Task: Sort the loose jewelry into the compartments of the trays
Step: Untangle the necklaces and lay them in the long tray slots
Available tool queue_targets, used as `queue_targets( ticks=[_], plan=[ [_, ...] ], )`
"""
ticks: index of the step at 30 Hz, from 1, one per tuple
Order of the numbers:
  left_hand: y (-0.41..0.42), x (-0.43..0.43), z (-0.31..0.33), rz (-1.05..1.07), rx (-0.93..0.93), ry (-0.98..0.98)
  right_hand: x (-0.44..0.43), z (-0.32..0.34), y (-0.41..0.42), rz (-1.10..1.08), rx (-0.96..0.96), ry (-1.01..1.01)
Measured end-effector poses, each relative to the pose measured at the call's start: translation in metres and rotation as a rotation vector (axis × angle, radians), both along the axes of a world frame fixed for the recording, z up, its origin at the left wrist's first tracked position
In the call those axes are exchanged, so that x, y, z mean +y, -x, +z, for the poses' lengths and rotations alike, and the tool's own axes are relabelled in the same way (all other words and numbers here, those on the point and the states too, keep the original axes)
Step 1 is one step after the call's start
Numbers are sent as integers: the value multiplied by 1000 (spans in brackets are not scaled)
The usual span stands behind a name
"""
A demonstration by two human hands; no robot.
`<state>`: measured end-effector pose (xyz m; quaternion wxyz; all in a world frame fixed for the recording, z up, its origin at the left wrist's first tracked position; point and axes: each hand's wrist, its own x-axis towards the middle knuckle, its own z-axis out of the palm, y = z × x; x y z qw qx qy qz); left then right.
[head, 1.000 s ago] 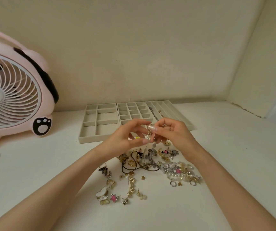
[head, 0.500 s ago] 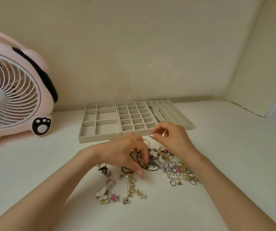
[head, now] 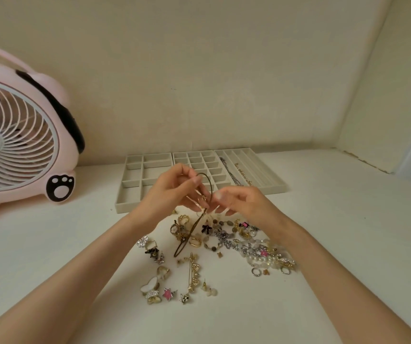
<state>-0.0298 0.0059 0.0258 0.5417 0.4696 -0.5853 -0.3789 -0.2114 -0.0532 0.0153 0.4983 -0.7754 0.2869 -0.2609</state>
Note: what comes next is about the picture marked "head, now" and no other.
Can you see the person's right forearm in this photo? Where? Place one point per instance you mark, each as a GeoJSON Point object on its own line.
{"type": "Point", "coordinates": [348, 290]}

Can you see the person's right hand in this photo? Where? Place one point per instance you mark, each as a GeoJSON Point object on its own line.
{"type": "Point", "coordinates": [259, 211]}

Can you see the grey bracelet tray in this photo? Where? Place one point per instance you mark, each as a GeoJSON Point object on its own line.
{"type": "Point", "coordinates": [133, 197]}

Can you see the white table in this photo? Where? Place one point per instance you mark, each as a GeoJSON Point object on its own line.
{"type": "Point", "coordinates": [352, 218]}

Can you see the grey necklace tray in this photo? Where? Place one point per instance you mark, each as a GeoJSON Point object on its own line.
{"type": "Point", "coordinates": [262, 175]}

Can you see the person's left hand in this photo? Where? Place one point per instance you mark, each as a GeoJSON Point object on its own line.
{"type": "Point", "coordinates": [166, 197]}

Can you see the pile of mixed jewelry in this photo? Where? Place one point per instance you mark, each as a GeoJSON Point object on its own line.
{"type": "Point", "coordinates": [262, 256]}

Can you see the grey earring grid tray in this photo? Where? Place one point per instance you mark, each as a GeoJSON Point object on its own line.
{"type": "Point", "coordinates": [198, 161]}

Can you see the person's left forearm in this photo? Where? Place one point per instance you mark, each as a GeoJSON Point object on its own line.
{"type": "Point", "coordinates": [65, 283]}

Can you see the pink animal-shaped desk fan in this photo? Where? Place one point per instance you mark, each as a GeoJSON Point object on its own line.
{"type": "Point", "coordinates": [19, 139]}

